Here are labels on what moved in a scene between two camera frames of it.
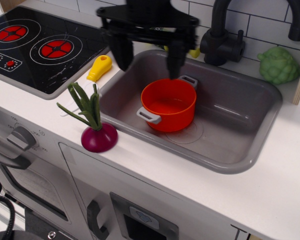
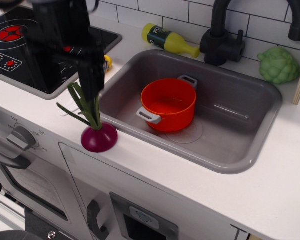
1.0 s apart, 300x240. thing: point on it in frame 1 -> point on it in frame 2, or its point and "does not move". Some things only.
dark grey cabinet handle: x=93 y=209 does not move
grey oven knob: x=22 y=138 does not move
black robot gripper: x=155 y=21 -> x=61 y=30
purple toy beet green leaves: x=98 y=137 does not move
